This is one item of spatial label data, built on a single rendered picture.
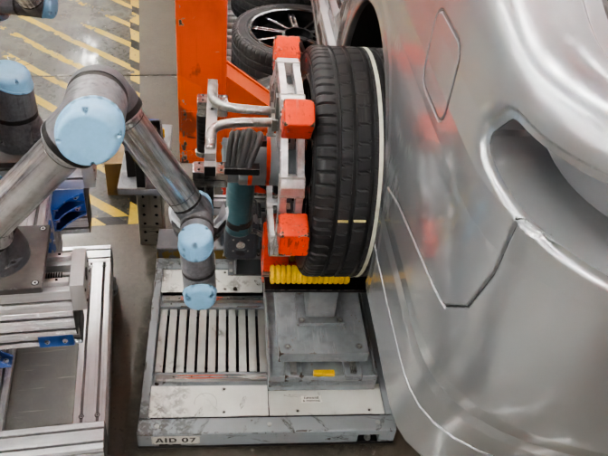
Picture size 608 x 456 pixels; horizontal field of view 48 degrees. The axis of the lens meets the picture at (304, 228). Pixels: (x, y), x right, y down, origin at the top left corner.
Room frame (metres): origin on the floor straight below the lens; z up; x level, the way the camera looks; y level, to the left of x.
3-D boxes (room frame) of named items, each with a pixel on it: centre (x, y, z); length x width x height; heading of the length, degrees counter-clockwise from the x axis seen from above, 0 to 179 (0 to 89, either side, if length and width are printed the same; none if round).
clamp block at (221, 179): (1.43, 0.26, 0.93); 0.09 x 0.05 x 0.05; 99
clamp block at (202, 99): (1.76, 0.31, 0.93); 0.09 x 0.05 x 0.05; 99
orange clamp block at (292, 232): (1.32, 0.03, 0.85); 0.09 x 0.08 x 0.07; 9
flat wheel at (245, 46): (3.25, 0.15, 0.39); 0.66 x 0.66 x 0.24
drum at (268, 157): (1.62, 0.15, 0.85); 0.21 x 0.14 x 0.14; 99
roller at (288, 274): (1.53, -0.03, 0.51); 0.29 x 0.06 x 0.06; 99
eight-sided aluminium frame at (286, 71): (1.63, 0.08, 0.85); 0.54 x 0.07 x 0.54; 9
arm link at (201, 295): (1.10, 0.22, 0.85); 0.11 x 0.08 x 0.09; 12
